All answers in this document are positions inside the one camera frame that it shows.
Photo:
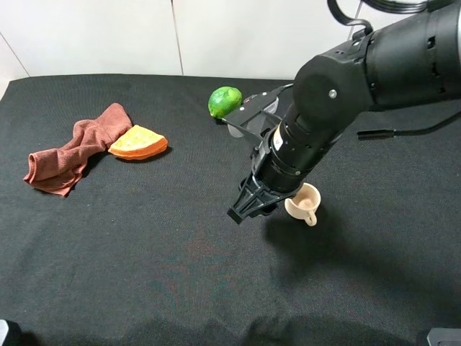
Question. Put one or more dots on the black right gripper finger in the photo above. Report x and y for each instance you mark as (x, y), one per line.
(247, 205)
(268, 209)

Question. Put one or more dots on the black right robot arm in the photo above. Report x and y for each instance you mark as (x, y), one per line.
(413, 62)

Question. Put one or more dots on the green lime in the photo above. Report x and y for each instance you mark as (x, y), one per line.
(223, 101)

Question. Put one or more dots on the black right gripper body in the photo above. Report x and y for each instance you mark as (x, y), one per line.
(267, 195)

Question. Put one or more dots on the orange waffle wedge toy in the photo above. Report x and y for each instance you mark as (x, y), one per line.
(138, 143)

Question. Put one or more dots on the beige wooden cup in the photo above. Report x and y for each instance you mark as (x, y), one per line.
(304, 204)

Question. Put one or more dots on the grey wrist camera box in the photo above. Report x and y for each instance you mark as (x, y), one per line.
(252, 122)

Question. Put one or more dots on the black table cloth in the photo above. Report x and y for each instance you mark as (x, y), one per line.
(144, 253)

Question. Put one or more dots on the brown crumpled cloth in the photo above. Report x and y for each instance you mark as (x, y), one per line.
(57, 170)

